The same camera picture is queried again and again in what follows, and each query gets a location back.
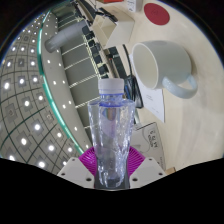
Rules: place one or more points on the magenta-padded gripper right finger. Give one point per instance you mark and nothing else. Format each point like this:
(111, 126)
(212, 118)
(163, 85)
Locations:
(146, 170)

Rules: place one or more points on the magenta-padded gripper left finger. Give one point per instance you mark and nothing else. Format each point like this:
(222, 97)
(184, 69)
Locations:
(75, 170)

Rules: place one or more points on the clear plastic water bottle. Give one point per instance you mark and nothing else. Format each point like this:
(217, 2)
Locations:
(111, 133)

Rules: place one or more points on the round ceiling lights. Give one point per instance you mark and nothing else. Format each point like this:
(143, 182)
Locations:
(37, 126)

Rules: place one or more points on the black desk phone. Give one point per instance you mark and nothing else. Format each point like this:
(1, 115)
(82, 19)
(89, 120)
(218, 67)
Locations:
(136, 88)

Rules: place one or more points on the white ceramic mug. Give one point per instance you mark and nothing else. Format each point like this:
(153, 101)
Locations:
(166, 66)

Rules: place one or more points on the row of black office chairs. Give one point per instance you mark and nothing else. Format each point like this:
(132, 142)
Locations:
(96, 56)

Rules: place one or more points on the long curved conference desk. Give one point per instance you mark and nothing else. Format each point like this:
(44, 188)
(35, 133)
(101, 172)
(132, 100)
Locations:
(113, 58)

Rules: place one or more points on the flat round red coaster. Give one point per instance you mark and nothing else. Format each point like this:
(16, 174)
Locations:
(156, 14)

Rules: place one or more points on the black stapler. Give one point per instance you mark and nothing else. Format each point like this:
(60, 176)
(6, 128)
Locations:
(106, 14)

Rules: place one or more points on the white remote control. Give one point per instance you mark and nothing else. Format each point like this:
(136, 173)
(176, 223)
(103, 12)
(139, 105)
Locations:
(131, 5)

